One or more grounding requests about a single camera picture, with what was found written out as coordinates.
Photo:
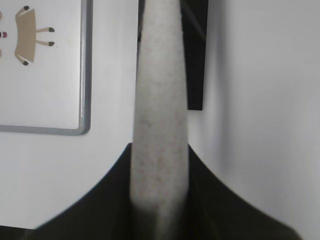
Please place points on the white grey-rimmed cutting board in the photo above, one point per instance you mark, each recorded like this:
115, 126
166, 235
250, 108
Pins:
45, 66

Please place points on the black knife stand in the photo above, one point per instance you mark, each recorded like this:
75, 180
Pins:
194, 17

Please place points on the white-handled kitchen knife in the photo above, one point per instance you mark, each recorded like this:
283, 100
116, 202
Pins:
159, 168

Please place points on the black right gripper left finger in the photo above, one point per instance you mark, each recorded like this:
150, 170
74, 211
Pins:
106, 212

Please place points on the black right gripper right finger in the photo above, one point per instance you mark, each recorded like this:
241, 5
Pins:
211, 211

